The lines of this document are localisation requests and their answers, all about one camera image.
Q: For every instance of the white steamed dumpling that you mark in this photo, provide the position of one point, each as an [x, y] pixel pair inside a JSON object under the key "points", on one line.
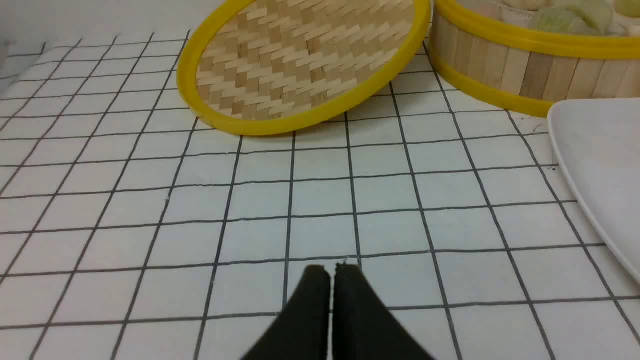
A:
{"points": [[526, 5]]}

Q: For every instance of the bamboo steamer basket yellow rim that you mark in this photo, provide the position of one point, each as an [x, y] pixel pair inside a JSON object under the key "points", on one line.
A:
{"points": [[524, 70]]}

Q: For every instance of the white checkered tablecloth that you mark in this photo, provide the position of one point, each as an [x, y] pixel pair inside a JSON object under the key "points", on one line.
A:
{"points": [[130, 230]]}

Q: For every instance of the green steamed dumpling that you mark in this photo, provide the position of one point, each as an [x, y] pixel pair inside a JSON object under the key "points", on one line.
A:
{"points": [[597, 14], [559, 20]]}

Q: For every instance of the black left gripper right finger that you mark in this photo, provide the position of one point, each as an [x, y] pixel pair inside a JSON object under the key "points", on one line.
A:
{"points": [[363, 327]]}

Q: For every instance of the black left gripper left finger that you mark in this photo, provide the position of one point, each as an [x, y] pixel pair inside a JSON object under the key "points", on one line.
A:
{"points": [[301, 330]]}

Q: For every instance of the white square plate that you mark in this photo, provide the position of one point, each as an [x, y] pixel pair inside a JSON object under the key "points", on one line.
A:
{"points": [[597, 146]]}

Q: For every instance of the bamboo steamer lid yellow rim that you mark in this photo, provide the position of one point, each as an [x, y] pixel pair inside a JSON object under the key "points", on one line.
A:
{"points": [[266, 67]]}

